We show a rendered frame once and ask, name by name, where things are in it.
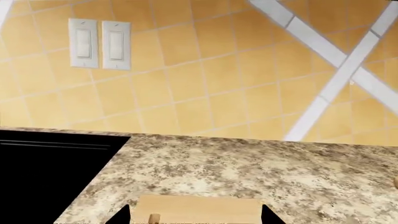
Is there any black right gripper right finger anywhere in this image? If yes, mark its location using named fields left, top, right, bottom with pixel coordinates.
left=261, top=203, right=287, bottom=224

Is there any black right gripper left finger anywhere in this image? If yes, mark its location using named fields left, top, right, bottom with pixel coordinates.
left=106, top=203, right=131, bottom=224

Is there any light wooden cutting board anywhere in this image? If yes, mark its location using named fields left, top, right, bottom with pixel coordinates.
left=134, top=194, right=264, bottom=224

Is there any black cooktop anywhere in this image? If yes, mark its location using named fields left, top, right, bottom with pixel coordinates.
left=0, top=129, right=132, bottom=224

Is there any white wall light switch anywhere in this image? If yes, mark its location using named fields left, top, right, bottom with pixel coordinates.
left=101, top=20, right=132, bottom=71
left=68, top=17, right=100, bottom=69

